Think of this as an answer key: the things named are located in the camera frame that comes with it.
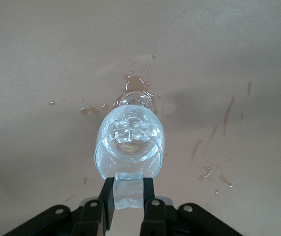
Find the clear stemmed wine glass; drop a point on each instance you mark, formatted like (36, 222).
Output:
(101, 157)

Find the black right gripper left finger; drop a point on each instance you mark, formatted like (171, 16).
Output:
(107, 209)

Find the single clear ice cube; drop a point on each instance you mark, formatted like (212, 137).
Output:
(128, 194)

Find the clear ice cube heap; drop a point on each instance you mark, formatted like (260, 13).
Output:
(128, 132)

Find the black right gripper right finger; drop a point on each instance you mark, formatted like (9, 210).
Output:
(150, 211)

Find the brown table cover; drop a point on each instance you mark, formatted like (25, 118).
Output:
(44, 61)

